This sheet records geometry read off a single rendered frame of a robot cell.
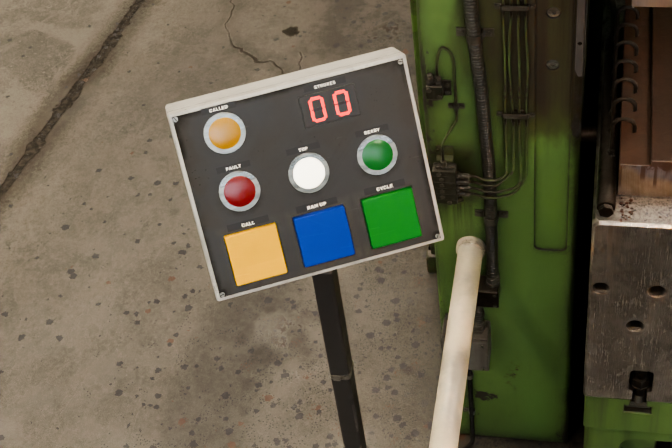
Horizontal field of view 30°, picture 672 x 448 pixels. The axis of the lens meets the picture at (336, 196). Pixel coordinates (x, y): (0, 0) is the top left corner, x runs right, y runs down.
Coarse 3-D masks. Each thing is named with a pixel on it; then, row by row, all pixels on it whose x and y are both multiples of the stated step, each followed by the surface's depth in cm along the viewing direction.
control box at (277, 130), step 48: (240, 96) 172; (288, 96) 173; (336, 96) 173; (384, 96) 175; (192, 144) 172; (240, 144) 173; (288, 144) 174; (336, 144) 175; (192, 192) 173; (288, 192) 176; (336, 192) 177; (384, 192) 178; (432, 192) 179; (288, 240) 177; (432, 240) 181; (240, 288) 178
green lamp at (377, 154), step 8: (368, 144) 176; (376, 144) 176; (384, 144) 176; (368, 152) 176; (376, 152) 176; (384, 152) 176; (392, 152) 177; (368, 160) 176; (376, 160) 176; (384, 160) 177; (376, 168) 177
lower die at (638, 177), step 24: (648, 24) 207; (624, 48) 203; (648, 48) 203; (624, 72) 199; (648, 72) 199; (624, 96) 195; (648, 96) 195; (648, 120) 191; (624, 144) 188; (648, 144) 187; (624, 168) 186; (648, 168) 185; (624, 192) 189; (648, 192) 188
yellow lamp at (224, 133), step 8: (216, 120) 171; (224, 120) 172; (232, 120) 172; (216, 128) 172; (224, 128) 172; (232, 128) 172; (216, 136) 172; (224, 136) 172; (232, 136) 172; (240, 136) 172; (216, 144) 172; (224, 144) 172; (232, 144) 172
